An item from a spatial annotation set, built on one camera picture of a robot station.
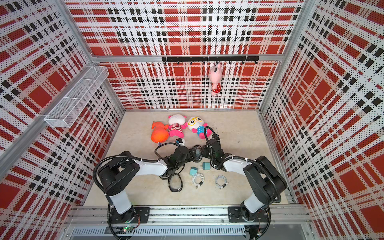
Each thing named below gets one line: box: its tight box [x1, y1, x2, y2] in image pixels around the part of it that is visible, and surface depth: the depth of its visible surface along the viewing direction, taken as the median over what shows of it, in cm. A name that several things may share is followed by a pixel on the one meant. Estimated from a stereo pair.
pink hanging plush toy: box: [209, 62, 223, 96], surface depth 94 cm
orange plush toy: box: [151, 121, 169, 144], surface depth 103 cm
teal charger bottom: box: [189, 165, 198, 176], surface depth 88 cm
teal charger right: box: [199, 162, 211, 170], surface depth 90 cm
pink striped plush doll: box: [168, 114, 188, 139], surface depth 108 cm
